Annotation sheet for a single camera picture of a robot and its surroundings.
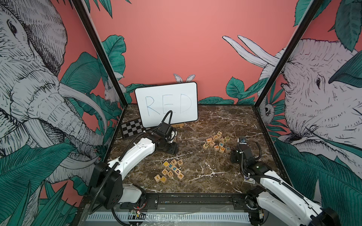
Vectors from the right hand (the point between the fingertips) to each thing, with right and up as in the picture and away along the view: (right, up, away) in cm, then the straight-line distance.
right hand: (233, 148), depth 85 cm
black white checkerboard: (-68, +12, +17) cm, 71 cm away
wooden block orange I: (-46, -16, -5) cm, 49 cm away
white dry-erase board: (-51, +29, +8) cm, 59 cm away
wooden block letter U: (-5, -2, +8) cm, 10 cm away
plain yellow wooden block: (-42, -17, -5) cm, 46 cm away
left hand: (-36, +1, -2) cm, 36 cm away
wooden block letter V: (-16, 0, +8) cm, 18 cm away
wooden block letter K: (-32, -15, -5) cm, 36 cm away
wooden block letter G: (-33, -10, +1) cm, 34 cm away
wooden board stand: (-33, +13, +18) cm, 40 cm away
